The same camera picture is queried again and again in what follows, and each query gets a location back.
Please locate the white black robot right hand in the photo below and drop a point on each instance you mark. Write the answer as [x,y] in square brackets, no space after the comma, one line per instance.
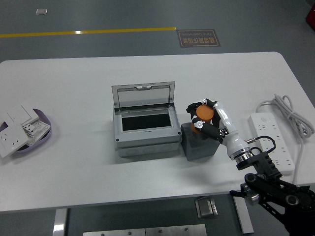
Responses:
[230,127]

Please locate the orange cylinder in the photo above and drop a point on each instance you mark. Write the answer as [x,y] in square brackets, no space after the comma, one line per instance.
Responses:
[204,113]

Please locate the grey junction box with lid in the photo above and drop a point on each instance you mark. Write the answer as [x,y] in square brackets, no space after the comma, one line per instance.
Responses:
[147,138]

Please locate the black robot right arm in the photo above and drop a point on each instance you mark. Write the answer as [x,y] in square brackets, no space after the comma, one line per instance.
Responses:
[267,165]

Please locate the grey cube with round recess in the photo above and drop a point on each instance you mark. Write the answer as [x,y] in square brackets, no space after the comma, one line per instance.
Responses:
[199,148]

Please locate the metal floor socket box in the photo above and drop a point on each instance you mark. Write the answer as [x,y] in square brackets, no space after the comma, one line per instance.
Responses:
[206,207]

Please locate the white power strip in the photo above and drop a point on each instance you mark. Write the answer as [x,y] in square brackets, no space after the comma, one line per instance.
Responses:
[269,130]

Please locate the white table leg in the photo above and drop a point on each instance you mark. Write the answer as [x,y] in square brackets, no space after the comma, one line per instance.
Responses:
[59,222]
[243,216]

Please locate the brown floor sign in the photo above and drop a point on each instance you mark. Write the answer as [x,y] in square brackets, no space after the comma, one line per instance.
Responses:
[198,38]

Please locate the red object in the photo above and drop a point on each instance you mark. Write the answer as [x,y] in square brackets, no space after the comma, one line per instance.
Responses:
[310,16]

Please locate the white perforated panel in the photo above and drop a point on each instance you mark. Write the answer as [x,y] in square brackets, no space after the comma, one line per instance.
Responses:
[41,129]

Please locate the purple plastic tray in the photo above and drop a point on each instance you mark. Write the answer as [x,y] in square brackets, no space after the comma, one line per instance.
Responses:
[37,145]

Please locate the small white socket module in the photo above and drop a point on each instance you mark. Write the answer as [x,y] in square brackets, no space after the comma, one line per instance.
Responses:
[29,128]

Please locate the small metal floor plate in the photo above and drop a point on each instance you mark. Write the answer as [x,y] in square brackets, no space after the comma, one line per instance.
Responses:
[41,11]

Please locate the grey metal base plate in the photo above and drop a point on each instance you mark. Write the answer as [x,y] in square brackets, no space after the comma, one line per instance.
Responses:
[145,231]

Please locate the white wall socket plate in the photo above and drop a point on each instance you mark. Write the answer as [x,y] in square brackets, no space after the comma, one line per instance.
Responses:
[11,140]

